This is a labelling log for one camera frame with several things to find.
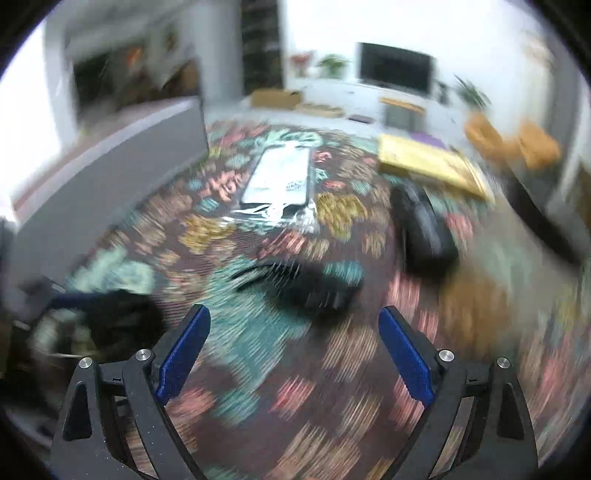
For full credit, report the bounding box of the white plastic package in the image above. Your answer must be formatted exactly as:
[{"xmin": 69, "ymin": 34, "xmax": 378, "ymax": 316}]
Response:
[{"xmin": 223, "ymin": 141, "xmax": 318, "ymax": 233}]

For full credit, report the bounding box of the black soft bag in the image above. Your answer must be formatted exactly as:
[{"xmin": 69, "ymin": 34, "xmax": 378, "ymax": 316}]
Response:
[{"xmin": 390, "ymin": 184, "xmax": 459, "ymax": 280}]

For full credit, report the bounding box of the large white storage box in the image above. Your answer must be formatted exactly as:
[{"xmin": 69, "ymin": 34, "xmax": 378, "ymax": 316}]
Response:
[{"xmin": 6, "ymin": 97, "xmax": 208, "ymax": 297}]

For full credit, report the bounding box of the black fabric item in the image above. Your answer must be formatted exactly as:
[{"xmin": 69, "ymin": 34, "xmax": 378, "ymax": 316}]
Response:
[{"xmin": 230, "ymin": 260, "xmax": 363, "ymax": 319}]

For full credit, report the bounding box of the colourful patterned rug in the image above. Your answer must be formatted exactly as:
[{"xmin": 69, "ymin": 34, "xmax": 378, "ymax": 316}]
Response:
[{"xmin": 28, "ymin": 122, "xmax": 590, "ymax": 479}]

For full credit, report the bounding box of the orange lounge chair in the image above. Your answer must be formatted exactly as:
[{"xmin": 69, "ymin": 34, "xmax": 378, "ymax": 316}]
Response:
[{"xmin": 464, "ymin": 112, "xmax": 562, "ymax": 170}]

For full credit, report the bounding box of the purple round mat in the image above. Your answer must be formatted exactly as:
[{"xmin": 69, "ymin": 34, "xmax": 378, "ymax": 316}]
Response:
[{"xmin": 410, "ymin": 132, "xmax": 448, "ymax": 150}]

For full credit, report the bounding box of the small wooden top bench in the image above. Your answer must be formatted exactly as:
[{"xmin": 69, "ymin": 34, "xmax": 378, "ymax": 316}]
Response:
[{"xmin": 379, "ymin": 97, "xmax": 426, "ymax": 132}]

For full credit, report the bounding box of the white tv cabinet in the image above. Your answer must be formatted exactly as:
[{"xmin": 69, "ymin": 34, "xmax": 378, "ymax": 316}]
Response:
[{"xmin": 286, "ymin": 77, "xmax": 467, "ymax": 143}]

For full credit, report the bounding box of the small purple floor mat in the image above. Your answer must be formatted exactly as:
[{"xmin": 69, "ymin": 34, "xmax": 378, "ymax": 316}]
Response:
[{"xmin": 349, "ymin": 114, "xmax": 375, "ymax": 125}]

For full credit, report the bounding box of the green potted plant right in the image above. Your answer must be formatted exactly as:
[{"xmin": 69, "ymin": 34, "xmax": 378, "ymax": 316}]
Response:
[{"xmin": 455, "ymin": 77, "xmax": 491, "ymax": 111}]

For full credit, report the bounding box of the green potted plant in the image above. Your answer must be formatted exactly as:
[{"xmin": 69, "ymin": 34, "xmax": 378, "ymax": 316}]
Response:
[
  {"xmin": 318, "ymin": 54, "xmax": 349, "ymax": 80},
  {"xmin": 455, "ymin": 77, "xmax": 491, "ymax": 111}
]

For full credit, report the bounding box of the beige pet bed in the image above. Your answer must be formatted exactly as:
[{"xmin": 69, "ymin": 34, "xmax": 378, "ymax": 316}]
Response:
[{"xmin": 294, "ymin": 103, "xmax": 346, "ymax": 119}]

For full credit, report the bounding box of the brown cardboard box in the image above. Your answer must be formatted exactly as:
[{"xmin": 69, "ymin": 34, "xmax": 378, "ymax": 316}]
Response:
[{"xmin": 249, "ymin": 88, "xmax": 303, "ymax": 110}]

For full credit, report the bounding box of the black flat television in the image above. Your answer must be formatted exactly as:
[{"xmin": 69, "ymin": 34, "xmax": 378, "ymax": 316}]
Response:
[{"xmin": 360, "ymin": 43, "xmax": 434, "ymax": 96}]

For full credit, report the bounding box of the green potted plant left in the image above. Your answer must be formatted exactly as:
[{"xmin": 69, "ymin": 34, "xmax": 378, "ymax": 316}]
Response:
[{"xmin": 318, "ymin": 54, "xmax": 349, "ymax": 80}]

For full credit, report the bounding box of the dark glass bookcase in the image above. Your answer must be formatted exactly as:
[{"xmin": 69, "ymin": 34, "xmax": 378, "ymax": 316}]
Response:
[{"xmin": 240, "ymin": 0, "xmax": 283, "ymax": 95}]

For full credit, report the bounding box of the red flower vase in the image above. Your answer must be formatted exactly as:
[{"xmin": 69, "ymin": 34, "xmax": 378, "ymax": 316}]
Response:
[{"xmin": 290, "ymin": 51, "xmax": 315, "ymax": 78}]

